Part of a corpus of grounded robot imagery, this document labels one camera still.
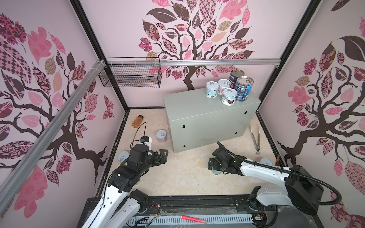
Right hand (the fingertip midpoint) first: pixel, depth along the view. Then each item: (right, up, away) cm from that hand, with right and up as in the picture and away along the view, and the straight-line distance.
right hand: (213, 163), depth 87 cm
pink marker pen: (-13, -23, -17) cm, 31 cm away
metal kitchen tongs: (+32, +9, +8) cm, 35 cm away
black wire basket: (-54, +60, +8) cm, 82 cm away
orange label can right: (+32, +3, -2) cm, 32 cm away
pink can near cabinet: (-34, +16, +10) cm, 39 cm away
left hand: (-30, +9, -14) cm, 34 cm away
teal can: (+1, -4, -4) cm, 6 cm away
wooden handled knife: (+44, 0, +5) cm, 45 cm away
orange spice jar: (-56, +26, +22) cm, 65 cm away
